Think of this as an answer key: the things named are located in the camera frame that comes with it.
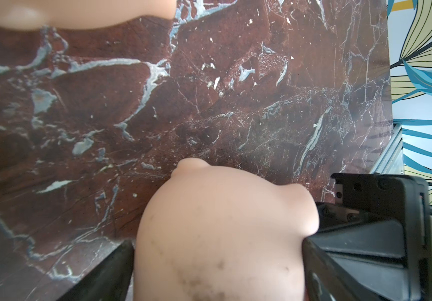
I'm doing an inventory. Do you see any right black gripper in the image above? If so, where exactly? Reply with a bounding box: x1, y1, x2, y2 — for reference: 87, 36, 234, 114
309, 173, 432, 300

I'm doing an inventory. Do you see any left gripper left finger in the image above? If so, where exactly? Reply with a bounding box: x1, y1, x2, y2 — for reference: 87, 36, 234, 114
59, 240, 135, 301

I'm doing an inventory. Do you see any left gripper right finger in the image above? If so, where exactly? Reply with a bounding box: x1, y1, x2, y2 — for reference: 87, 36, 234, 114
302, 238, 336, 300

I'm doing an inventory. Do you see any pink piggy bank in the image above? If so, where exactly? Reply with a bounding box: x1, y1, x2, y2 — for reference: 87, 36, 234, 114
133, 158, 319, 300

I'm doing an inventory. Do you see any orange piggy bank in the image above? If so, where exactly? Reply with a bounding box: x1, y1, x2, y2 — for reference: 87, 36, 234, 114
0, 0, 177, 31

